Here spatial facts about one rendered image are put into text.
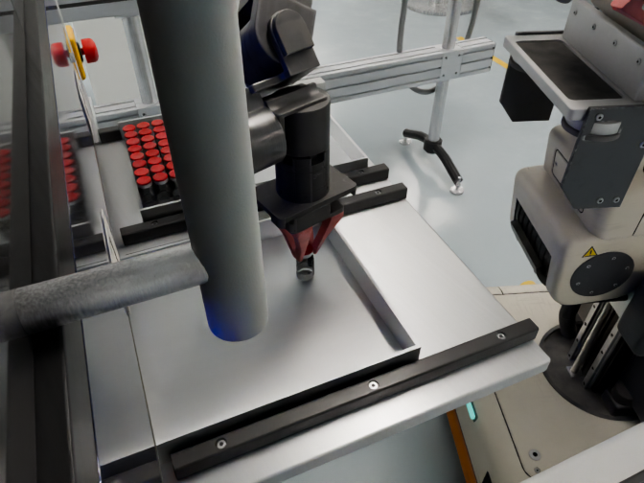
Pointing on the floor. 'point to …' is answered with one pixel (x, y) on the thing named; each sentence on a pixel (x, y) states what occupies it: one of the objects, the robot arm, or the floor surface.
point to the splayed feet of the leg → (437, 155)
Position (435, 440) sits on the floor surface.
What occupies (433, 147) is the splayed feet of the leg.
